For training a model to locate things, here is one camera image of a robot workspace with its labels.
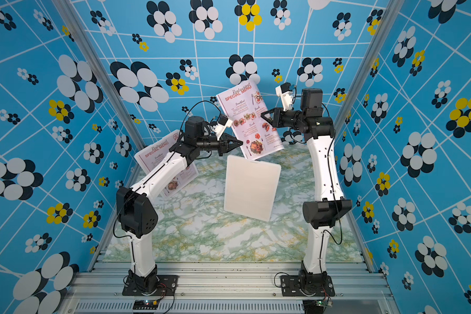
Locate aluminium corner post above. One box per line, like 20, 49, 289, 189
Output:
334, 0, 405, 140
53, 1, 145, 150

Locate right small circuit board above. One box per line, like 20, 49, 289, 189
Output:
302, 300, 332, 314

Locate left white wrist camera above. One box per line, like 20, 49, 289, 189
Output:
213, 114, 233, 141

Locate left aluminium corner post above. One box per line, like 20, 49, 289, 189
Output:
53, 1, 145, 150

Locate white narrow rack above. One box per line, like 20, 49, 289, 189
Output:
224, 156, 281, 222
134, 129, 200, 199

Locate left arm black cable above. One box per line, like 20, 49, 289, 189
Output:
111, 99, 222, 240

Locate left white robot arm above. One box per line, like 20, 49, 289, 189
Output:
116, 114, 243, 296

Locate right aluminium corner post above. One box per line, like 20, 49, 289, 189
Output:
334, 0, 405, 140

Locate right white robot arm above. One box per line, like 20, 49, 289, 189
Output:
261, 83, 352, 298

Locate left small circuit board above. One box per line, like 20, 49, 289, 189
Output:
133, 300, 160, 311

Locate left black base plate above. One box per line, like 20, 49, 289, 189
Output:
122, 275, 179, 296

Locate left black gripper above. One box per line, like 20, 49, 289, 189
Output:
195, 133, 242, 157

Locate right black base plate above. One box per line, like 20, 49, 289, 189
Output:
279, 275, 336, 298

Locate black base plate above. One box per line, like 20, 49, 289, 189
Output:
122, 275, 179, 296
279, 275, 336, 298

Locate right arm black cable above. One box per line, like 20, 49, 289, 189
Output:
290, 84, 344, 276

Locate small circuit board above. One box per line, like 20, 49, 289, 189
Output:
133, 300, 160, 311
302, 300, 332, 314

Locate aluminium front rail frame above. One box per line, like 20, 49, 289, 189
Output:
60, 262, 399, 313

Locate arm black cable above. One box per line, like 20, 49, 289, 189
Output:
111, 99, 222, 240
290, 84, 344, 276

